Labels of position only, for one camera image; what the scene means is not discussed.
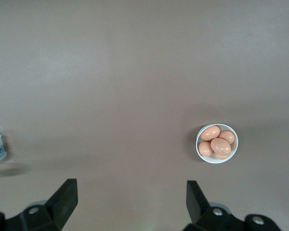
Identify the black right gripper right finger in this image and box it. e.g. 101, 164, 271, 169
183, 180, 281, 231

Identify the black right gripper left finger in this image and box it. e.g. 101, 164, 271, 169
0, 178, 78, 231

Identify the brown table cover mat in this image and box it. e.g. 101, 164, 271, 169
0, 0, 289, 231

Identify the brown speckled egg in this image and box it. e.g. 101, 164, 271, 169
210, 137, 232, 155

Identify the white round bowl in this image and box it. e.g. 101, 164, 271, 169
196, 123, 239, 165

